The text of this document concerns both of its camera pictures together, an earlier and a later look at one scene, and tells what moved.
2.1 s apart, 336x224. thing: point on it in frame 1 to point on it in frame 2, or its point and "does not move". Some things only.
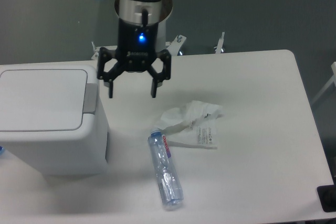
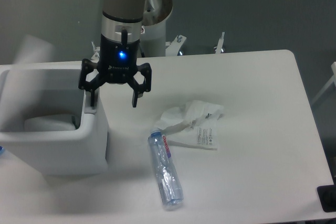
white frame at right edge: x=332 y=80 does not move
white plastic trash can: x=52 y=121 does not move
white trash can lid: x=42 y=99 to x=34 y=50
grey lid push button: x=90 y=99 does not move
